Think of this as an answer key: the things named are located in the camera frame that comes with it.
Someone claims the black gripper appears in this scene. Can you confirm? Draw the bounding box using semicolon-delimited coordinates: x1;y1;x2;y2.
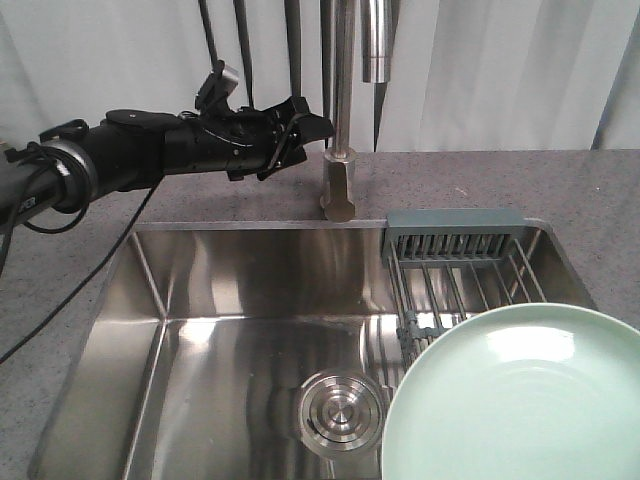
162;96;334;181

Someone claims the light green round plate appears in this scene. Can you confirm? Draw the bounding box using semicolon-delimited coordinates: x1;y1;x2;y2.
381;303;639;479

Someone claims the grey metal drying rack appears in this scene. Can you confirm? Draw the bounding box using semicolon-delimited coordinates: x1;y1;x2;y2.
381;208;547;367

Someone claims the stainless steel faucet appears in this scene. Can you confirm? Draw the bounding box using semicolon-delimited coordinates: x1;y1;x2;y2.
320;1;399;222

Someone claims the white pleated curtain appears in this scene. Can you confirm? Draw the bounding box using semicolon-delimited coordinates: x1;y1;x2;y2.
1;1;639;152

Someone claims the stainless steel sink basin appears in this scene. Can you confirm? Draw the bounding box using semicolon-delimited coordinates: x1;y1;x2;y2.
28;219;593;479

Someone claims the round steel drain cover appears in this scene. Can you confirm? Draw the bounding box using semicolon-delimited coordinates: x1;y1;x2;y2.
295;369;388;459

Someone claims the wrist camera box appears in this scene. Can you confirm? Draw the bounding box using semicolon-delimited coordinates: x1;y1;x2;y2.
194;60;239;116

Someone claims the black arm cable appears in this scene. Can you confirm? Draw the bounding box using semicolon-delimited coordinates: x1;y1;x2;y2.
0;119;157;365

